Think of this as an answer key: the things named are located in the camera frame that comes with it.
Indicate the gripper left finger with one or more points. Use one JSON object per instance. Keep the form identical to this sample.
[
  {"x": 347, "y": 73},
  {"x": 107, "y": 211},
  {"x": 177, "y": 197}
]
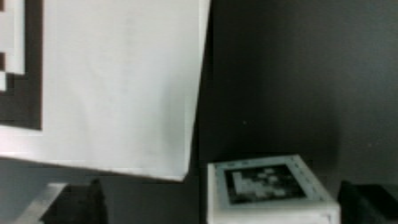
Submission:
[{"x": 68, "y": 204}]

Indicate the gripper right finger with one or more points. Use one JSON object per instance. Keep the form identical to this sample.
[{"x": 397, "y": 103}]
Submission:
[{"x": 369, "y": 201}]

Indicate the white chair leg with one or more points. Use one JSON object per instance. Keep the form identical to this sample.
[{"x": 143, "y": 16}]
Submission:
[{"x": 266, "y": 192}]

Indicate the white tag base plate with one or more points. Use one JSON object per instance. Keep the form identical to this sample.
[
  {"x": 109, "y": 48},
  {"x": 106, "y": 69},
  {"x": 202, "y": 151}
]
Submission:
[{"x": 100, "y": 72}]

